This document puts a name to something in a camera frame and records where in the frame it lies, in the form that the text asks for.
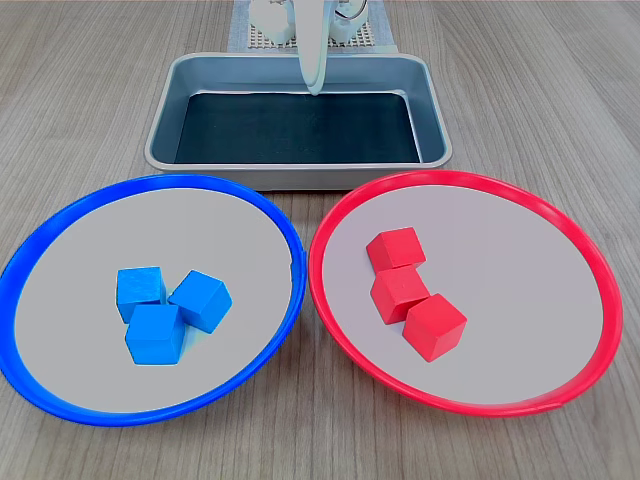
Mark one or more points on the steel tray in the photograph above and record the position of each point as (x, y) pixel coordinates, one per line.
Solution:
(165, 115)

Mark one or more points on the red cube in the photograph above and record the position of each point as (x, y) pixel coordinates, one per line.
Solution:
(435, 327)
(397, 295)
(395, 247)

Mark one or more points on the pale perforated base plate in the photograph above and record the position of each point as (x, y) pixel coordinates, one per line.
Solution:
(360, 44)

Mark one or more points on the red-rimmed white plate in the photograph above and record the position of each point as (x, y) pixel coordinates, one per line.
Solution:
(525, 300)

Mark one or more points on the blue-rimmed white plate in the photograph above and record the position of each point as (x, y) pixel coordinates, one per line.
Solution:
(100, 240)

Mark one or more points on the blue cube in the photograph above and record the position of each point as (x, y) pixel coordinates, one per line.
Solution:
(200, 300)
(140, 285)
(155, 335)

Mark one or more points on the black tray mat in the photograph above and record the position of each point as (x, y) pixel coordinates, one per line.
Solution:
(300, 130)

